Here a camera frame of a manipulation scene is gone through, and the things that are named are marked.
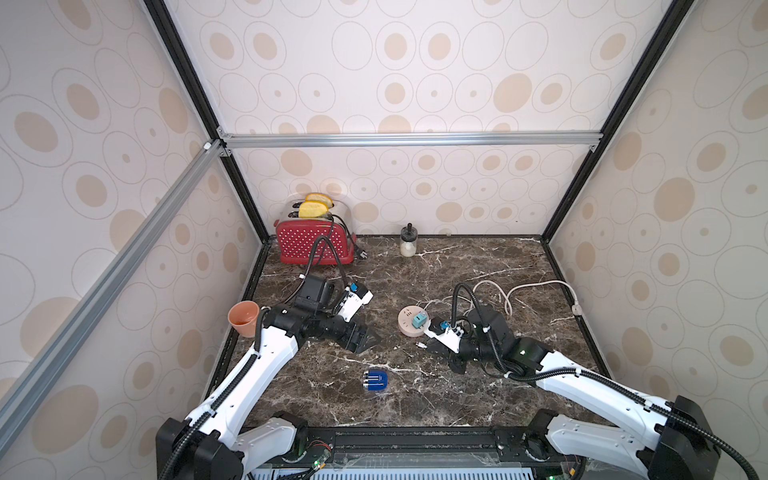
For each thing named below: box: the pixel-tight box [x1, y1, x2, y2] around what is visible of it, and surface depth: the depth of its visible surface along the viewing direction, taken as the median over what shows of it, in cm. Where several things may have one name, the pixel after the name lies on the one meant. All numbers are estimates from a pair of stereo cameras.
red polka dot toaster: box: [274, 218, 357, 265], surface depth 105 cm
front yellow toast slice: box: [298, 200, 328, 218], surface depth 105 cm
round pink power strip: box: [397, 305, 429, 337], surface depth 96 cm
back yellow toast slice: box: [304, 192, 334, 208], surface depth 108 cm
